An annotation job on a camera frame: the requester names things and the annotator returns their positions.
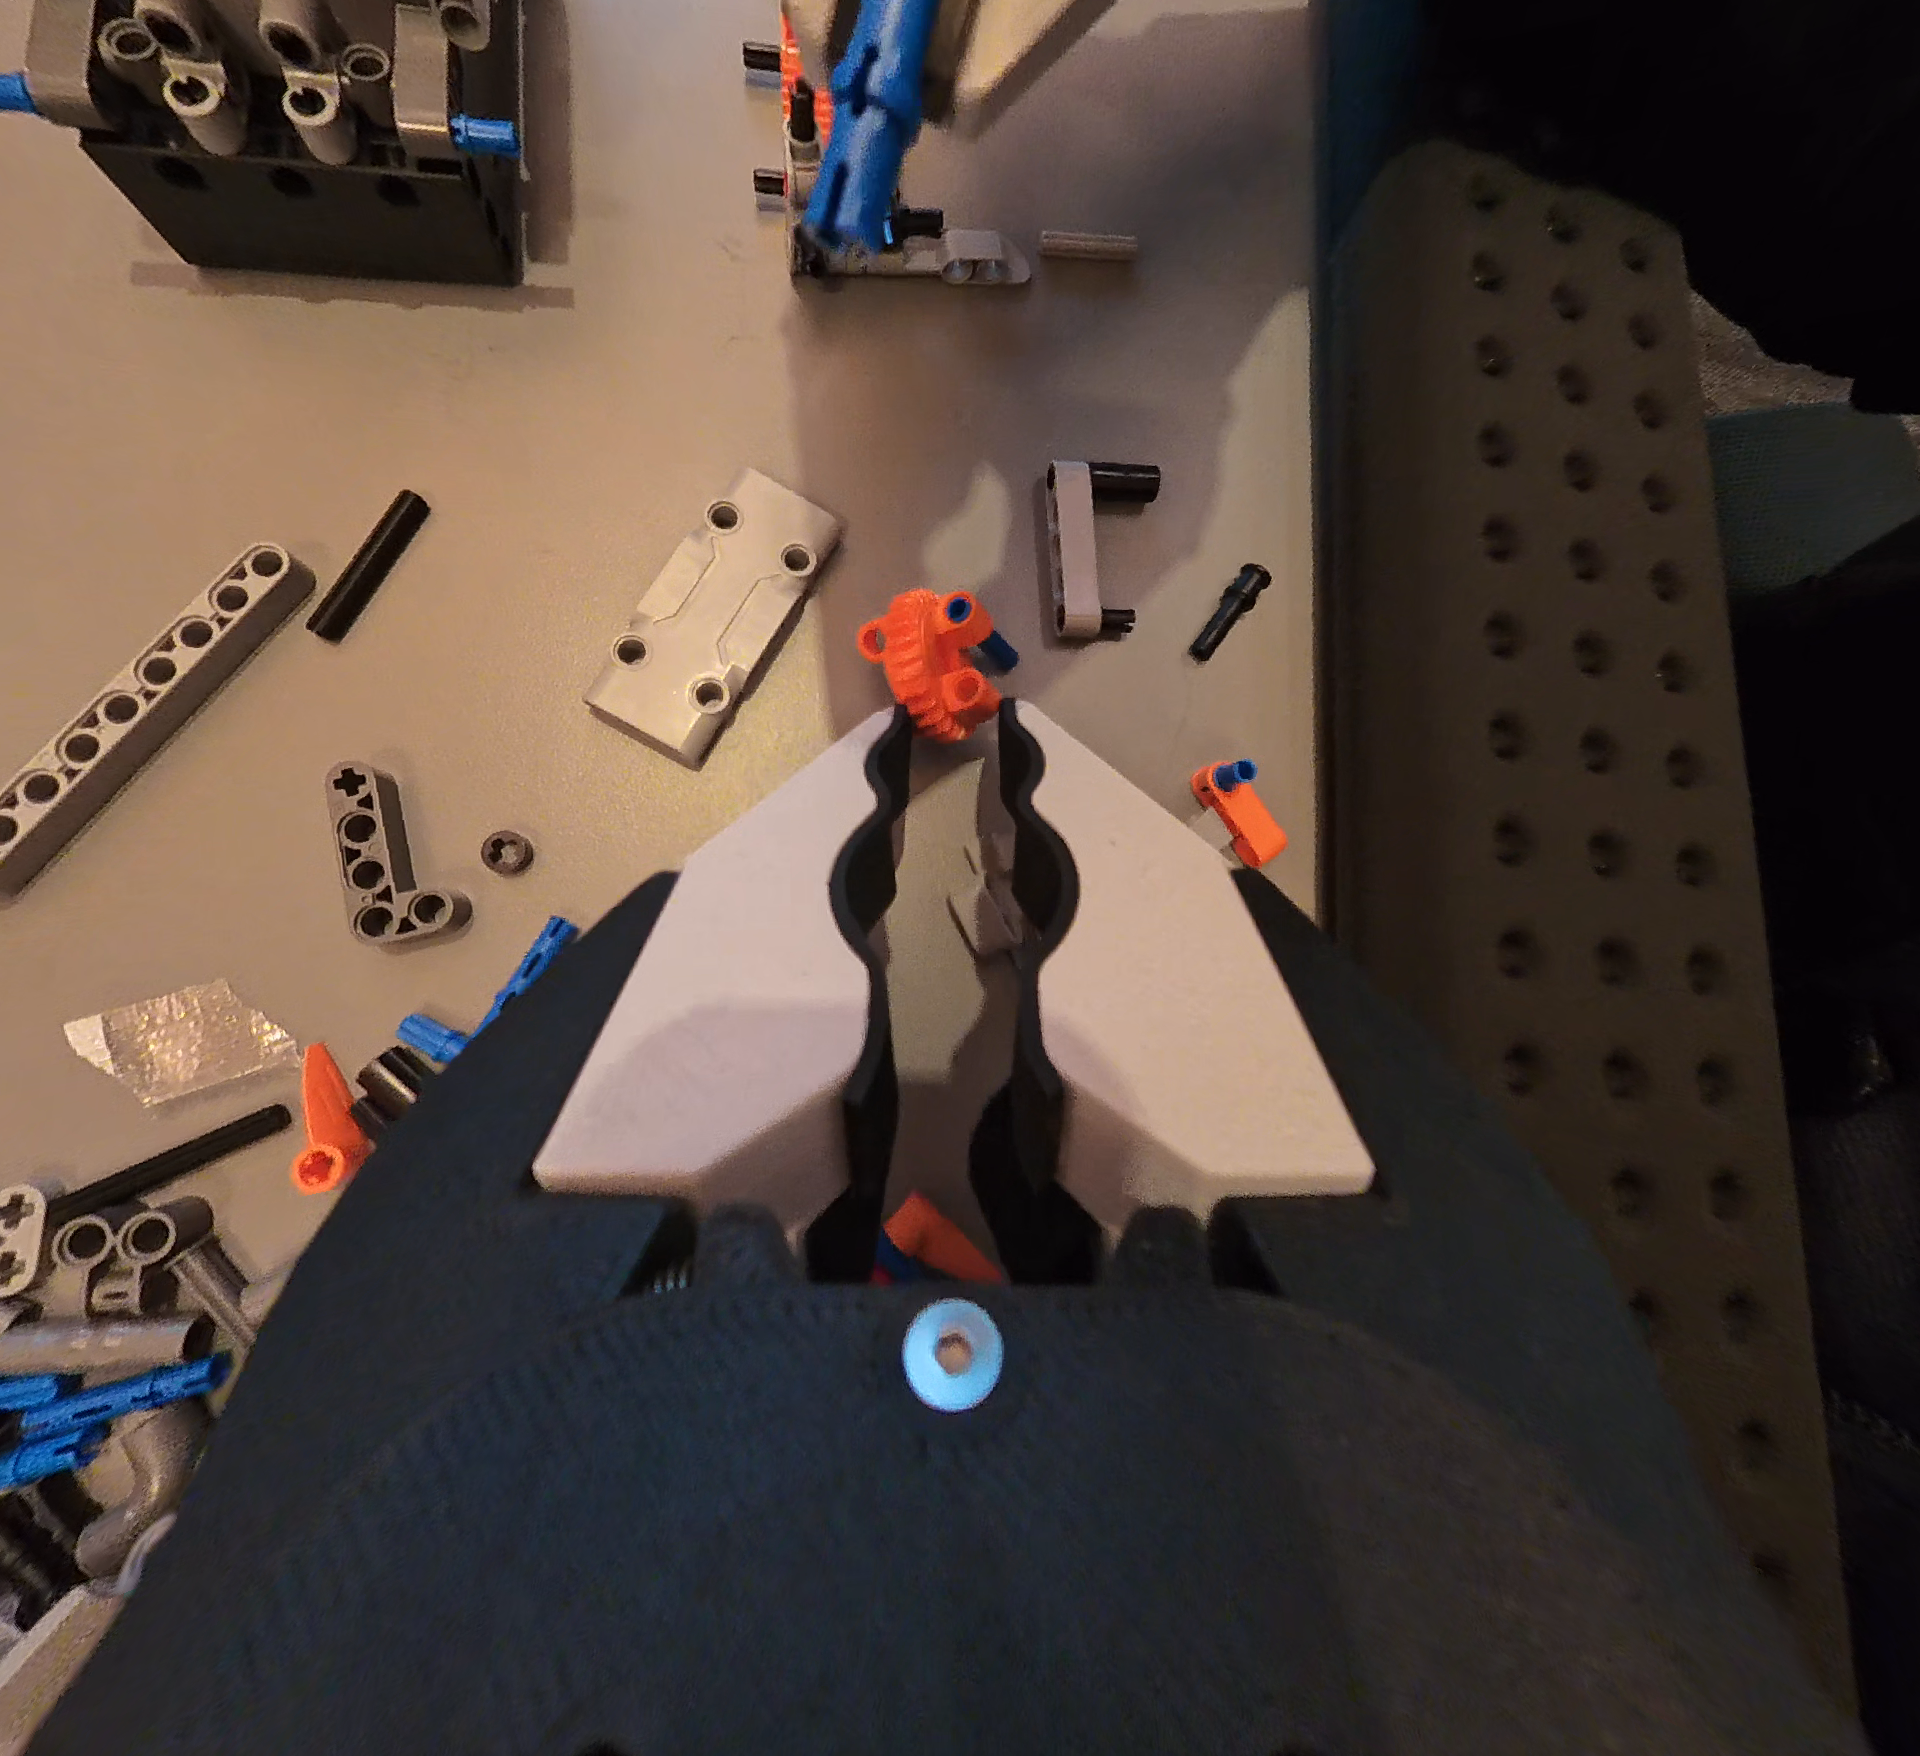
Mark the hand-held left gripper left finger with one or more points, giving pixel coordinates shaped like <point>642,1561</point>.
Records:
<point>706,1035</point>

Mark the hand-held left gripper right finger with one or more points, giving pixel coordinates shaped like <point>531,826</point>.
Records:
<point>1200,1035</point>

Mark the long blue pin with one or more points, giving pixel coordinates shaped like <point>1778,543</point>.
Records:
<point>884,31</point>

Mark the orange toothed gear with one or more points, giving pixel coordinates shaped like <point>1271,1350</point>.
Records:
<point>925,661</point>

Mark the small blue pin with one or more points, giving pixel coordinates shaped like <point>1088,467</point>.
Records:
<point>999,648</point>

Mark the pile of small building parts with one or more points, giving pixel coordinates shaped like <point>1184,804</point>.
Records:
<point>150,1247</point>

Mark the orange connector block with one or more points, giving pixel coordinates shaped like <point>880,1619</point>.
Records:
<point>1246,818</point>

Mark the short grey axle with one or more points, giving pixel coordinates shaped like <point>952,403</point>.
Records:
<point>1089,242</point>

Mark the orange ribbed beam assembly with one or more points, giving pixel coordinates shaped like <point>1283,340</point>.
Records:
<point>977,261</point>

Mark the dark grey angled beam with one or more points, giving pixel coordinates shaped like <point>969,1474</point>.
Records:
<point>370,856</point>

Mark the grey rectangular panel piece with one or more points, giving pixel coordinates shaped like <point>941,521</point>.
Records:
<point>713,616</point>

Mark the black long pin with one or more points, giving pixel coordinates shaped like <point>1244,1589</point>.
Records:
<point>1233,610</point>

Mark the small clear sticker bag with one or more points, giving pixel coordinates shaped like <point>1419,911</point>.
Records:
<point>180,1045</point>

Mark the grey partly built model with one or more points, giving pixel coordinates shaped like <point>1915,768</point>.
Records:
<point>300,179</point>

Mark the short black axle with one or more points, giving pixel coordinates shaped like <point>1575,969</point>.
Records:
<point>370,569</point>

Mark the long grey holed beam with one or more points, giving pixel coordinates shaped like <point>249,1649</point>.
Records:
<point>150,705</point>

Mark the grey bracket frame piece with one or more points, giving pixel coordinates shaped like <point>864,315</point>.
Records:
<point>1069,557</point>

